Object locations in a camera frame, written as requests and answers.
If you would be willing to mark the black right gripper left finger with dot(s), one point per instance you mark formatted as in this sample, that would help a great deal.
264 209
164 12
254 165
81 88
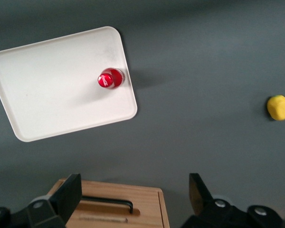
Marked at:
64 199

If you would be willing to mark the white rectangular tray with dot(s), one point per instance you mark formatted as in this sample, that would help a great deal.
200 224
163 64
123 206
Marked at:
50 90

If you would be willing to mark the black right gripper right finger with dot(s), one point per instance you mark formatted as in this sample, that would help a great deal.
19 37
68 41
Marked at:
200 202

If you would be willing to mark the red coke bottle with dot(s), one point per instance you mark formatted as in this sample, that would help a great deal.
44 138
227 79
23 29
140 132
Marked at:
110 78

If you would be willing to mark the yellow toy lemon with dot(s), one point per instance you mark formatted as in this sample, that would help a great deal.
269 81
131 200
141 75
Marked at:
278 108

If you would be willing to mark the wooden two-drawer cabinet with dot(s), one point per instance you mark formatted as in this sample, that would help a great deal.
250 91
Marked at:
147 199

